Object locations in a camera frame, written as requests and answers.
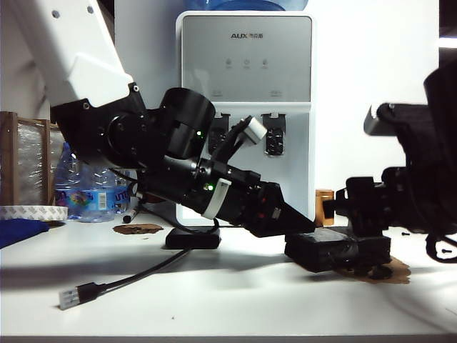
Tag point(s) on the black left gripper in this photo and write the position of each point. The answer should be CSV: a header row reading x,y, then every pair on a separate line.
x,y
239,200

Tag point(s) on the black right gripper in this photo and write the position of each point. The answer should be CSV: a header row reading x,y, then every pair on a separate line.
x,y
407,200

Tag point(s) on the black sponge block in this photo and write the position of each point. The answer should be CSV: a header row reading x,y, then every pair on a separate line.
x,y
321,250

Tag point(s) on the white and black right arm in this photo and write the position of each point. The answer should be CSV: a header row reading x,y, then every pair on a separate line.
x,y
442,143

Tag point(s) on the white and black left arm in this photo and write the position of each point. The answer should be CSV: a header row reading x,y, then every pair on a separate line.
x,y
71,35

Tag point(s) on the black sponge crumb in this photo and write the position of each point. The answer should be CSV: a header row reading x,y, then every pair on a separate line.
x,y
381,273

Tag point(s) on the black USB hub box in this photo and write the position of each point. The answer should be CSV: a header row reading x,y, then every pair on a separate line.
x,y
193,242

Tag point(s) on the copper metal cylinder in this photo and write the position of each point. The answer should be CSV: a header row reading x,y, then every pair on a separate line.
x,y
319,209

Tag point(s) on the black dispenser tap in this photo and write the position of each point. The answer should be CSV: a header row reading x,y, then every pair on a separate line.
x,y
275,143
223,123

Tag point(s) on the large brown paper scrap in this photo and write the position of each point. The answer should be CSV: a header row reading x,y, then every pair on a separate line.
x,y
398,274

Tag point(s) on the white AUX water dispenser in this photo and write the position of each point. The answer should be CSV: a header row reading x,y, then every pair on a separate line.
x,y
246,71

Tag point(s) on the small brown paper scrap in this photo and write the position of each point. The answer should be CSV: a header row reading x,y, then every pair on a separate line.
x,y
137,228

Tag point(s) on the black marker pen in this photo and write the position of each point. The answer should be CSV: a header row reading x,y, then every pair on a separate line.
x,y
130,215

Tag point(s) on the clear blue-capped water bottle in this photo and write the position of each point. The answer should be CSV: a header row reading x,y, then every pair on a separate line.
x,y
66,193
121,200
96,200

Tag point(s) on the white ceiling light strip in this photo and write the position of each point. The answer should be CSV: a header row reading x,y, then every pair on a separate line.
x,y
448,41

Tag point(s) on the blue water jug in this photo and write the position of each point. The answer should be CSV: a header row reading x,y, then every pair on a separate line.
x,y
250,4

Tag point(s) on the white tape roll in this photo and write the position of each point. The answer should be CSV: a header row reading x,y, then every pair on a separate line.
x,y
32,213

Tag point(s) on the blue cloth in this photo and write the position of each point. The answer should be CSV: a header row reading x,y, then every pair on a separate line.
x,y
18,232

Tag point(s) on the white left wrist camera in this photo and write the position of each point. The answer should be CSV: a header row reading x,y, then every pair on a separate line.
x,y
256,130

